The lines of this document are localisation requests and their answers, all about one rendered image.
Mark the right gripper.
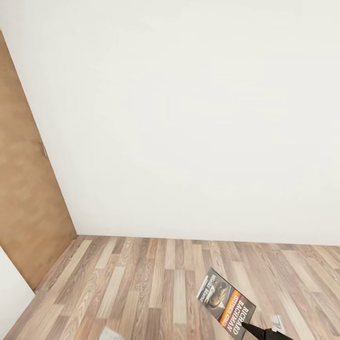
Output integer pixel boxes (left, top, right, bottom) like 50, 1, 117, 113
242, 322, 293, 340

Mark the hardback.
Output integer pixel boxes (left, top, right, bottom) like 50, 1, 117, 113
196, 268, 256, 340

